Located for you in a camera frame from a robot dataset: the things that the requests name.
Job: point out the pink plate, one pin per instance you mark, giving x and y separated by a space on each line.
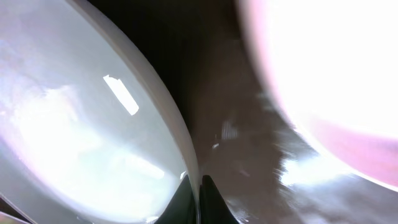
331 69

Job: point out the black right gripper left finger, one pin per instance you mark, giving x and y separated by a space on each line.
182 207

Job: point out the pale green plate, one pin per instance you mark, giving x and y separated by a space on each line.
89 132

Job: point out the dark brown serving tray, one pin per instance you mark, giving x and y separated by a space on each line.
263 170

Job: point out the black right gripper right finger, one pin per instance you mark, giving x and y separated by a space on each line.
213 209

